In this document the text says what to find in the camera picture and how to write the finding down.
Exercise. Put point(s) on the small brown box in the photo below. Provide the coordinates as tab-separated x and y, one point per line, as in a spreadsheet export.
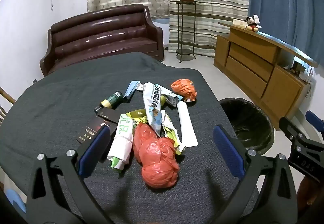
298	66

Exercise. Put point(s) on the silver foil wrapper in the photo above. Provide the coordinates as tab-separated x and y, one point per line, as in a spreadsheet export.
173	101

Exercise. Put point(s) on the yellow green wrapper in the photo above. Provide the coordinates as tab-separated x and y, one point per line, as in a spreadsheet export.
138	115

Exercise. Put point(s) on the small orange plastic bag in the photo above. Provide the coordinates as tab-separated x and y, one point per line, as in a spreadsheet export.
183	88

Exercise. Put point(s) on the small cardboard box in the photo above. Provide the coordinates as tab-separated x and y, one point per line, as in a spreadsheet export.
239	23

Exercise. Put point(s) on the brown leather sofa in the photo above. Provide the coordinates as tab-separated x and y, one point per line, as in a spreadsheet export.
101	36

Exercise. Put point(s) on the light blue wrapper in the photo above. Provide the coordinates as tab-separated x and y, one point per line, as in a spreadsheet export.
130	90

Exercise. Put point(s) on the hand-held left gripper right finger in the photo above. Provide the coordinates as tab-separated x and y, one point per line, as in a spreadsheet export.
229	152

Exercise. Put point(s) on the black card box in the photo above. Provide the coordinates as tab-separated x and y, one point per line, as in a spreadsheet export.
93	125

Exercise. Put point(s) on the white paper strip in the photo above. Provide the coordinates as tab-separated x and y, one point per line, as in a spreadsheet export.
187	128

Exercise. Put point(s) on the dark grey tablecloth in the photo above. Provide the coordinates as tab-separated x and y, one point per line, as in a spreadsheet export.
50	102

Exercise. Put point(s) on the large red plastic bag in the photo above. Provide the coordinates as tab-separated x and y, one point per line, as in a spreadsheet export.
154	158

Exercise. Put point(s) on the wooden cabinet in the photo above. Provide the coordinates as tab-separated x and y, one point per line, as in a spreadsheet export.
253	62

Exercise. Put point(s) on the light blue stool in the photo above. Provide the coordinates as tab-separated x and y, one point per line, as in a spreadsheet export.
15	200

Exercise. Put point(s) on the wooden chair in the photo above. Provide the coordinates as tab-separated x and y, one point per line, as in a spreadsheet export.
6	98

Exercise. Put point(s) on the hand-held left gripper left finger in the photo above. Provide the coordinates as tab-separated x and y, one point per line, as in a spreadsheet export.
93	149

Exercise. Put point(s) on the white blue printed pouch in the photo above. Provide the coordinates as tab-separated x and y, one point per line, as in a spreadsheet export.
151	102

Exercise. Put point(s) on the white router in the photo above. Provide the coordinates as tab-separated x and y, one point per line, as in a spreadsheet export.
307	74

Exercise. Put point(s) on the dark green bottle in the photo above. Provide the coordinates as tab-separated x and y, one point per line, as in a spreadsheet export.
112	100

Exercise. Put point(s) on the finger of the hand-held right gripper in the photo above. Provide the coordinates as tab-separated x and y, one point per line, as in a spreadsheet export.
315	118
291	128

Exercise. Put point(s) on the black metal plant stand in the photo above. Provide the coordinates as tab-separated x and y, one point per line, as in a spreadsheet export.
179	26

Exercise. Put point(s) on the green white plastic bag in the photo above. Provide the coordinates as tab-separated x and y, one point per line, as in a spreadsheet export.
121	143

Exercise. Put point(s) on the mouse plush toy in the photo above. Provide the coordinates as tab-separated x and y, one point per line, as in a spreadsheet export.
251	24

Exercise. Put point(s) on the black trash bin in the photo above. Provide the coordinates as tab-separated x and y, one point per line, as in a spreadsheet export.
248	125

